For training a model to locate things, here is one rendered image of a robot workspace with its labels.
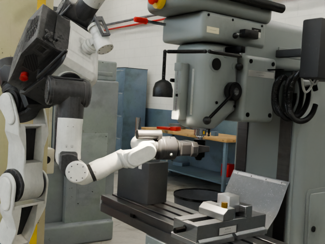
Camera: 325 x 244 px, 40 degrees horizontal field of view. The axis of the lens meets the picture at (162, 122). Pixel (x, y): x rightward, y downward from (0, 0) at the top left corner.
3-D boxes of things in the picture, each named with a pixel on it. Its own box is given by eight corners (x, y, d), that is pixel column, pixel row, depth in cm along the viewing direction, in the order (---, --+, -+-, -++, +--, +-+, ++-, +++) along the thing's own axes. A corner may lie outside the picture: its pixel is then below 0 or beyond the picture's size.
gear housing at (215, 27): (202, 38, 153) (203, 8, 152) (160, 43, 172) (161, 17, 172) (266, 49, 173) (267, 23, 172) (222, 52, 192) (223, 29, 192)
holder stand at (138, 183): (146, 205, 195) (149, 160, 194) (116, 195, 211) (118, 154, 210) (166, 202, 203) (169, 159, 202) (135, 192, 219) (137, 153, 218)
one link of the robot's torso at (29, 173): (-4, 202, 188) (-7, 93, 189) (30, 196, 203) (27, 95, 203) (19, 205, 180) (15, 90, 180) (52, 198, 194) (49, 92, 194)
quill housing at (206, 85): (200, 129, 158) (205, 39, 156) (166, 125, 175) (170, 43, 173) (237, 129, 169) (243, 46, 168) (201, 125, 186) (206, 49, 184)
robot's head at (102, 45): (90, 56, 166) (105, 43, 161) (80, 34, 168) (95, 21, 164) (102, 58, 171) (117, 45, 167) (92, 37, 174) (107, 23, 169)
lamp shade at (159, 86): (148, 96, 155) (149, 78, 155) (158, 97, 161) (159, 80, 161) (166, 97, 152) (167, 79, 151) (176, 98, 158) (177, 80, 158)
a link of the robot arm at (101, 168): (124, 169, 157) (74, 194, 153) (120, 167, 167) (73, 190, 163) (112, 143, 156) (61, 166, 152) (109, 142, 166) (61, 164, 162)
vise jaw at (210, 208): (223, 221, 149) (223, 210, 149) (198, 212, 159) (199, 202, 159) (235, 219, 153) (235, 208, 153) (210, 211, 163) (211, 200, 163)
